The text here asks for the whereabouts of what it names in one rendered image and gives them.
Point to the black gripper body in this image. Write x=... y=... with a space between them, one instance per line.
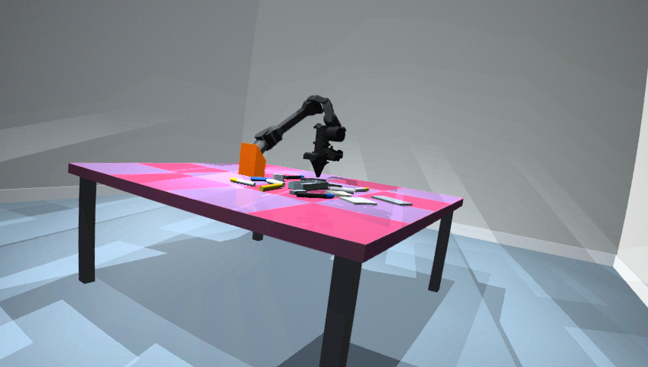
x=316 y=155

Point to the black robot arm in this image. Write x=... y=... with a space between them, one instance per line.
x=332 y=131

